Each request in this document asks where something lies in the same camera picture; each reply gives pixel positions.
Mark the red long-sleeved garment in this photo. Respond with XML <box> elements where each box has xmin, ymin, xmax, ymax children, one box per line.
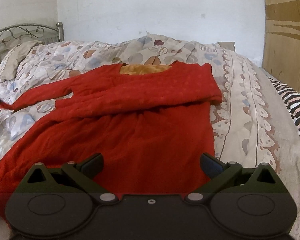
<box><xmin>0</xmin><ymin>62</ymin><xmax>222</xmax><ymax>217</ymax></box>

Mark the beige bed sheet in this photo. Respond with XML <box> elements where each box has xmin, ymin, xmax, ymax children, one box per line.
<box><xmin>217</xmin><ymin>41</ymin><xmax>300</xmax><ymax>240</ymax></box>

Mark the patterned circle-print quilt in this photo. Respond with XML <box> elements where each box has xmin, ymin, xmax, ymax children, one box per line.
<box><xmin>0</xmin><ymin>34</ymin><xmax>283</xmax><ymax>240</ymax></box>

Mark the striped black white cloth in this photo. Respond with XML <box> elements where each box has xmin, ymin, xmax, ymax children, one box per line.
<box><xmin>268</xmin><ymin>77</ymin><xmax>300</xmax><ymax>134</ymax></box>

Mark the beige pillow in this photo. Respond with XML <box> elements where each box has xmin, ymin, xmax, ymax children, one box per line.
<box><xmin>0</xmin><ymin>40</ymin><xmax>44</xmax><ymax>82</ymax></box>

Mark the brown wooden wardrobe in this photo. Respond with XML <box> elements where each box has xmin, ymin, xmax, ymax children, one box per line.
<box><xmin>262</xmin><ymin>0</ymin><xmax>300</xmax><ymax>92</ymax></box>

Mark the metal bed headboard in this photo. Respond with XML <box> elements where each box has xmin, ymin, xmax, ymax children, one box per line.
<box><xmin>0</xmin><ymin>22</ymin><xmax>64</xmax><ymax>64</ymax></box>

